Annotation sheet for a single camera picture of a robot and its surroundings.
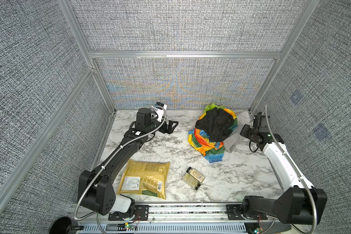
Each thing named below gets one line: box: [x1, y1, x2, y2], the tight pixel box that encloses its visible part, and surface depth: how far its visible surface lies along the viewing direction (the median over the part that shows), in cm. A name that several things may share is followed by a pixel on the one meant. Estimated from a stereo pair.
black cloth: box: [195, 107, 234, 142], surface depth 94 cm
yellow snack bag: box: [116, 159, 171, 201], surface depth 80 cm
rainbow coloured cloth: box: [188, 103, 239, 164], surface depth 95 cm
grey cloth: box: [223, 128, 241, 154], surface depth 92 cm
